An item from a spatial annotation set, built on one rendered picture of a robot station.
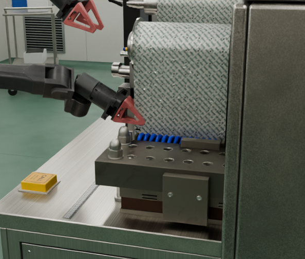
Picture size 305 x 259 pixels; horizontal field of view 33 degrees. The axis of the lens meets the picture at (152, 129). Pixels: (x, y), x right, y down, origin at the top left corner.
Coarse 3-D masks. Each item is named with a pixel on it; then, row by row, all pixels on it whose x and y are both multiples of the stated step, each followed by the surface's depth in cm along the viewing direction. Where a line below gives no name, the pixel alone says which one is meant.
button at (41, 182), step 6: (30, 174) 138; (36, 174) 138; (42, 174) 138; (48, 174) 138; (54, 174) 138; (24, 180) 134; (30, 180) 134; (36, 180) 134; (42, 180) 134; (48, 180) 134; (54, 180) 137; (24, 186) 133; (30, 186) 133; (36, 186) 133; (42, 186) 132; (48, 186) 134
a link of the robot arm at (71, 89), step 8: (72, 72) 134; (72, 80) 132; (56, 88) 129; (64, 88) 130; (72, 88) 131; (56, 96) 130; (64, 96) 130; (72, 96) 132; (64, 104) 140; (72, 104) 138; (80, 104) 137; (88, 104) 138; (72, 112) 140; (80, 112) 139
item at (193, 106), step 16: (144, 80) 130; (160, 80) 129; (176, 80) 128; (192, 80) 127; (208, 80) 126; (224, 80) 125; (144, 96) 132; (160, 96) 131; (176, 96) 130; (192, 96) 128; (208, 96) 127; (224, 96) 126; (144, 112) 133; (160, 112) 132; (176, 112) 131; (192, 112) 130; (208, 112) 129; (224, 112) 128; (144, 128) 134; (160, 128) 133; (176, 128) 132; (192, 128) 131; (208, 128) 130; (224, 128) 129
